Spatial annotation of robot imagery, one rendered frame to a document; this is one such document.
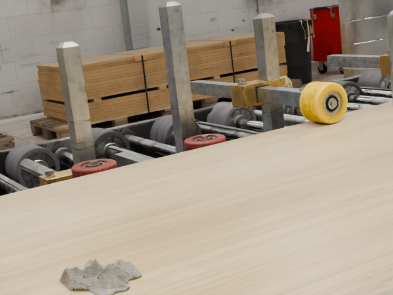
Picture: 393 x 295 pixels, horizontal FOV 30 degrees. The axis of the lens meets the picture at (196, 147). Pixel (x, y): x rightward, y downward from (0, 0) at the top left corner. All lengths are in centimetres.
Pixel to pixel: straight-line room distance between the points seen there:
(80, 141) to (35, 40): 637
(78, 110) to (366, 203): 67
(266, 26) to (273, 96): 17
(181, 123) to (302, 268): 82
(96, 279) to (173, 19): 84
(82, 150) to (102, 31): 664
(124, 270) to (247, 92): 88
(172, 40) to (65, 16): 641
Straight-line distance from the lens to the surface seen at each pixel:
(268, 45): 163
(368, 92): 238
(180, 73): 151
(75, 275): 79
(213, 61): 718
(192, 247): 84
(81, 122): 143
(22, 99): 775
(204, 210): 97
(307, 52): 841
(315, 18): 904
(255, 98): 161
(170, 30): 150
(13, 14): 772
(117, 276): 76
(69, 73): 141
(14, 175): 184
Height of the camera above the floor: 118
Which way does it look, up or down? 12 degrees down
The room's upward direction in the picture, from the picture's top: 7 degrees counter-clockwise
